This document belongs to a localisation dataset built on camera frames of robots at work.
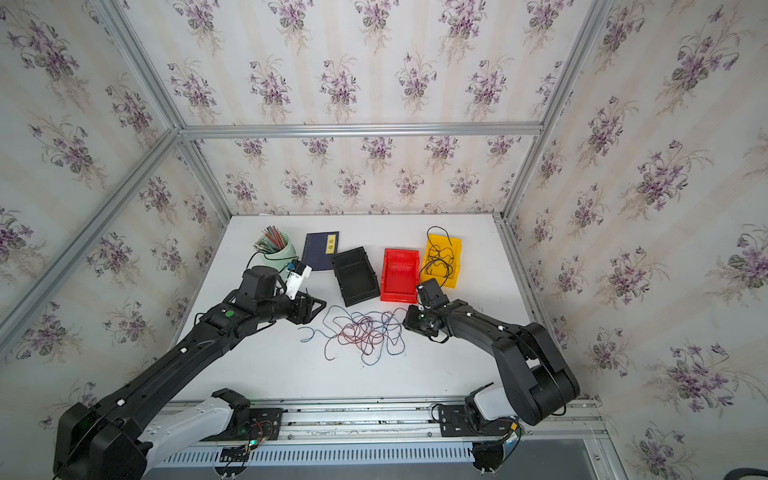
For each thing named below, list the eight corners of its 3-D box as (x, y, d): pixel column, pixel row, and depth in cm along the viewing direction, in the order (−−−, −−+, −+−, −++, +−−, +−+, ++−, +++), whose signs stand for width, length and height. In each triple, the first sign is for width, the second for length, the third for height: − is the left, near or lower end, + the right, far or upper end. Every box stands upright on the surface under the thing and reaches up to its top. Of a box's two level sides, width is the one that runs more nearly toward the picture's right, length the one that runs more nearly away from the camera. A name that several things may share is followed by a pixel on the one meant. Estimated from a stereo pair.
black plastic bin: (346, 308, 95) (344, 299, 90) (332, 265, 106) (330, 255, 101) (381, 297, 98) (381, 287, 93) (364, 256, 109) (363, 245, 104)
